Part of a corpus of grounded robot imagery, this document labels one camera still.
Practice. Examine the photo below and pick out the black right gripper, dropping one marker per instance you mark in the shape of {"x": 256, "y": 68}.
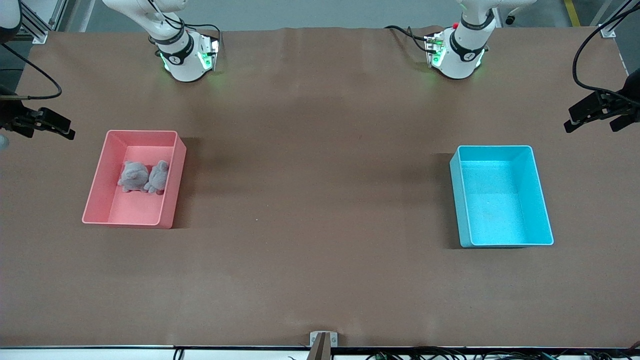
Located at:
{"x": 11, "y": 117}

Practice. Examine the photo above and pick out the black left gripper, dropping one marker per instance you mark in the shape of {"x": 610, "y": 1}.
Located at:
{"x": 631, "y": 100}

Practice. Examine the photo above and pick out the round grey plush toy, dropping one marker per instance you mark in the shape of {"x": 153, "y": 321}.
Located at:
{"x": 134, "y": 176}

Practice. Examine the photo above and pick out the slim grey plush toy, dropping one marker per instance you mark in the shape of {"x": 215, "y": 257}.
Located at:
{"x": 159, "y": 176}

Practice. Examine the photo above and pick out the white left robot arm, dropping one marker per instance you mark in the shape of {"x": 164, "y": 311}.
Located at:
{"x": 460, "y": 65}

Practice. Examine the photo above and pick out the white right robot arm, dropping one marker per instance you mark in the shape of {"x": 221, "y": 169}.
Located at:
{"x": 185, "y": 65}

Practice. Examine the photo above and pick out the pink plastic box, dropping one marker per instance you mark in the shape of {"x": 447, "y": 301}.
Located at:
{"x": 140, "y": 210}

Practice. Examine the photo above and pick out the blue plastic box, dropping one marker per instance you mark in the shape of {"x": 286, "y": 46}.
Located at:
{"x": 500, "y": 220}

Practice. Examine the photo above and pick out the black round floor object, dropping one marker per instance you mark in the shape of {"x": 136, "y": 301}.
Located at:
{"x": 510, "y": 19}

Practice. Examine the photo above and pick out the metal base connector plate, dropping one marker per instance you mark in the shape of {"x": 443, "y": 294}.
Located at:
{"x": 431, "y": 47}
{"x": 214, "y": 47}

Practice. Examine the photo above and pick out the brown table mat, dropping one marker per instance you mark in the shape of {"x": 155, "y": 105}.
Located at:
{"x": 320, "y": 280}

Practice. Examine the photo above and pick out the aluminium frame profile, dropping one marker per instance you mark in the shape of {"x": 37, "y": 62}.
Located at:
{"x": 608, "y": 31}
{"x": 35, "y": 25}

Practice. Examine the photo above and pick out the grey metal bracket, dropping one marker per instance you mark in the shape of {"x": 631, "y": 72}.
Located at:
{"x": 313, "y": 339}

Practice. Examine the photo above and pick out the brown camera post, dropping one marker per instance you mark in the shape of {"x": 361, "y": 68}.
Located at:
{"x": 320, "y": 350}

